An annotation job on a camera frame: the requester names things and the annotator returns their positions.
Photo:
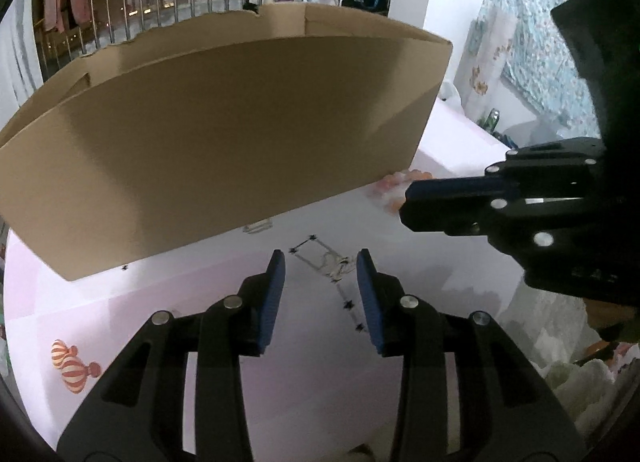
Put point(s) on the printed foam board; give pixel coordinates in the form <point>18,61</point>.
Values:
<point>482,61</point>

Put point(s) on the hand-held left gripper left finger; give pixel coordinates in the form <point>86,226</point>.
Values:
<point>272,307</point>

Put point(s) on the gold looped pendant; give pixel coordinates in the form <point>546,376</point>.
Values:
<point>334,266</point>

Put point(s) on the white curtain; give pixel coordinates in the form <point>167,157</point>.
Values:
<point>20,41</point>

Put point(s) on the silver bar charm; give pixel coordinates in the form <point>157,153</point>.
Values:
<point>257,227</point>

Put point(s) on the brown cardboard box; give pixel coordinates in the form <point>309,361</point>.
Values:
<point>225,141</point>

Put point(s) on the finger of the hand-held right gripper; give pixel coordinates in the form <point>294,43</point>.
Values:
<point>450,188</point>
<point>540,242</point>

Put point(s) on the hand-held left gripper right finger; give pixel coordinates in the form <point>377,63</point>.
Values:
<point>371,307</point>

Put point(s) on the pink printed tablecloth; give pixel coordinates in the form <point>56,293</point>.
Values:
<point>150,322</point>

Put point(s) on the floral wall cloth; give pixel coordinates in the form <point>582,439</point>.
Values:
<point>540,41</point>

